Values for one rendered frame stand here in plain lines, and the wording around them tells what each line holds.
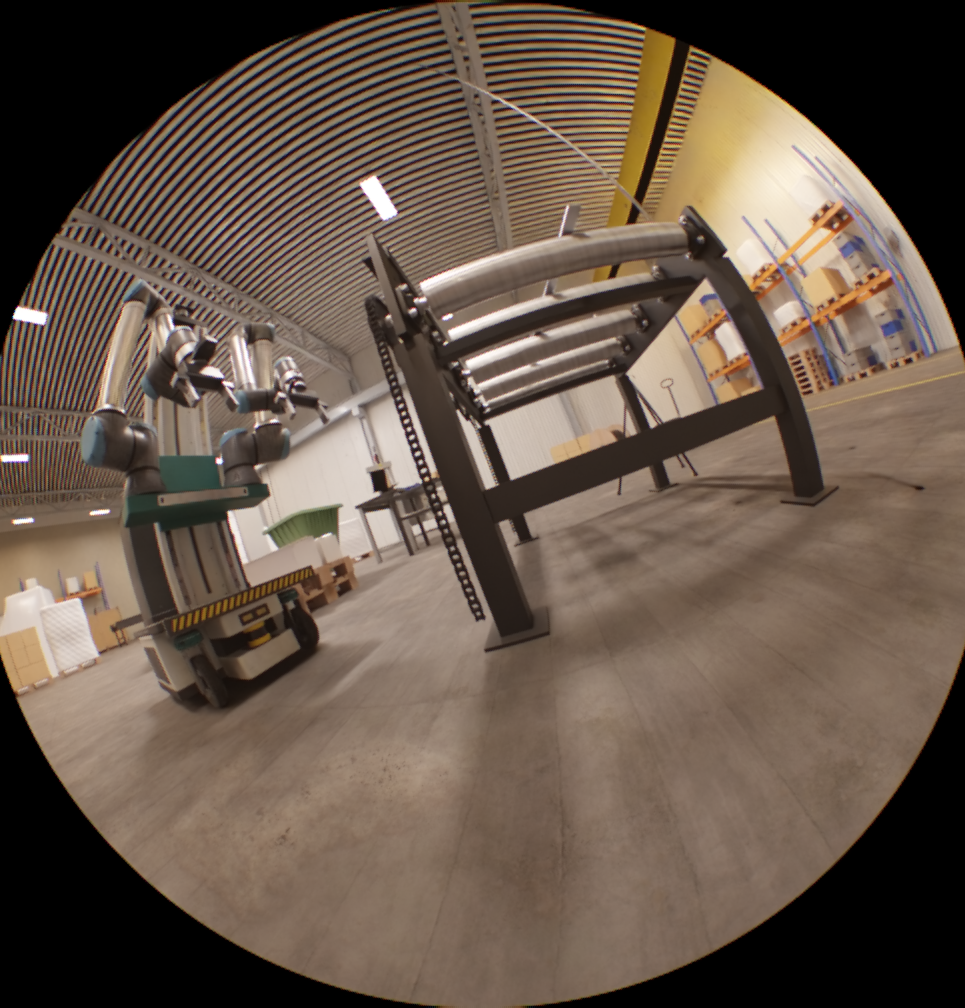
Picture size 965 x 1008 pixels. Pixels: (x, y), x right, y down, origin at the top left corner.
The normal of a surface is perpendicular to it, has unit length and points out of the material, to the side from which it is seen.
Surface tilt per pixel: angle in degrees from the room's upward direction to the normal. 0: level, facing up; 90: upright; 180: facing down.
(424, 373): 90
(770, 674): 0
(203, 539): 90
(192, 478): 90
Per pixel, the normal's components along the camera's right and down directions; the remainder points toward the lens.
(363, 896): -0.35, -0.94
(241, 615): 0.90, -0.33
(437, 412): -0.15, 0.07
